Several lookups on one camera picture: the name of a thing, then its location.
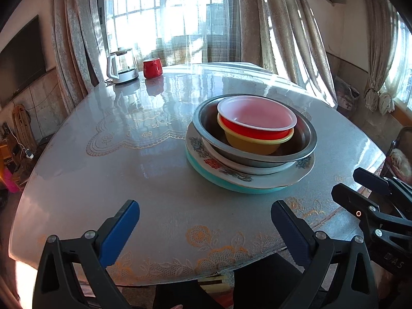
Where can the wall television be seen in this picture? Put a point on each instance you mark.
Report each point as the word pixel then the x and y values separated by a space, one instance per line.
pixel 22 61

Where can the beige window curtains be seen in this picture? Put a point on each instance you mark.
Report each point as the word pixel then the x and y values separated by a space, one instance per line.
pixel 281 36

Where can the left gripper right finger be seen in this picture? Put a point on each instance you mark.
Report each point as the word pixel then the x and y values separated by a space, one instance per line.
pixel 337 274

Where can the small white rose plate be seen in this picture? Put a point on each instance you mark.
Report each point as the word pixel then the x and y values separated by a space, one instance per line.
pixel 244 168

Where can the yellow plastic bowl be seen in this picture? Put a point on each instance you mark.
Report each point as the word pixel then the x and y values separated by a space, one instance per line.
pixel 252 145

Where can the lace floral table mat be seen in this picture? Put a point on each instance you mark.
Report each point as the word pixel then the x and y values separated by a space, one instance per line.
pixel 188 226

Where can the large floral oval plate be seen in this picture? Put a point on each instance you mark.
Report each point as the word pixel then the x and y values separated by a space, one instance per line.
pixel 285 178

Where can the teal round plate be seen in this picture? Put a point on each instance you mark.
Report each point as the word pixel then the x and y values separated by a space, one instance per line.
pixel 224 184

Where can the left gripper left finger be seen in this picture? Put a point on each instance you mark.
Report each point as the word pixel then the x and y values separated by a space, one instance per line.
pixel 57 285

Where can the wooden folding chair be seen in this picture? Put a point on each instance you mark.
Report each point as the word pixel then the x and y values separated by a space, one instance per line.
pixel 22 126

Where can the red plastic bowl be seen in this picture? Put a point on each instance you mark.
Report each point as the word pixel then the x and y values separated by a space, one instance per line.
pixel 256 117

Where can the stainless steel bowl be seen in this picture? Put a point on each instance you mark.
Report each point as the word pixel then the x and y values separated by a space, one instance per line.
pixel 301 145

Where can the glass electric kettle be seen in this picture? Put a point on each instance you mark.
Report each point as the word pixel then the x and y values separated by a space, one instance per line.
pixel 122 66

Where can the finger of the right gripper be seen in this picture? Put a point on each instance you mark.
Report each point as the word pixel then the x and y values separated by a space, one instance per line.
pixel 393 190
pixel 379 229

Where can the red ceramic mug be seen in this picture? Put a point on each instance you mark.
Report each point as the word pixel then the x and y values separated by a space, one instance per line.
pixel 152 68

